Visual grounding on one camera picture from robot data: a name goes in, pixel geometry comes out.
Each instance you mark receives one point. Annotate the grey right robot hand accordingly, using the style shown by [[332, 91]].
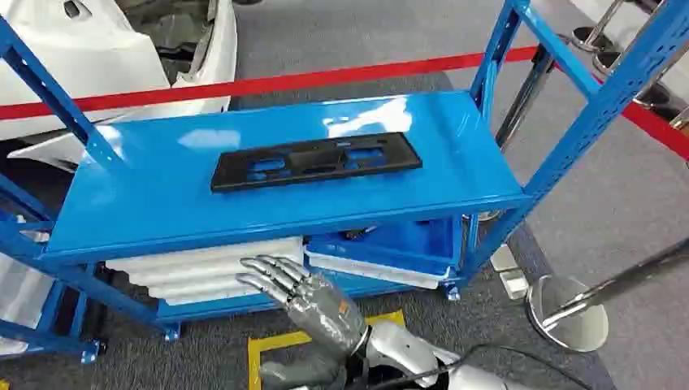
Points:
[[323, 317]]

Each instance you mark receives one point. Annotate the long black plastic panel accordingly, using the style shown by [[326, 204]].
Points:
[[237, 172]]

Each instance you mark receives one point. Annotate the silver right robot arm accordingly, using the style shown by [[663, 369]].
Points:
[[398, 344]]

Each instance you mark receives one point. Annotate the yellow floor tape square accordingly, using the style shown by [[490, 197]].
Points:
[[280, 342]]

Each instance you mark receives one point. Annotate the white foam slab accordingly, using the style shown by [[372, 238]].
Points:
[[377, 272]]

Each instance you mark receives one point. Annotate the blue plastic tray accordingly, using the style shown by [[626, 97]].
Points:
[[409, 245]]

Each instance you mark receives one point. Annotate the pale floor block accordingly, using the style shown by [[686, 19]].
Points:
[[515, 284], [504, 258]]

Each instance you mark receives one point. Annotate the blue metal shelf rack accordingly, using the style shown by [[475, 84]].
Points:
[[161, 199], [59, 344]]

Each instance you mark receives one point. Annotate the red barrier belt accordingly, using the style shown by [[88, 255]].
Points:
[[301, 79], [654, 126]]

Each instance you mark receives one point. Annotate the chrome stanchion with round base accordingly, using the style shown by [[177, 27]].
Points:
[[651, 96], [605, 63], [570, 317], [525, 97], [592, 38]]

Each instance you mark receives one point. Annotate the white car body panel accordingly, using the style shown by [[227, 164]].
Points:
[[81, 59]]

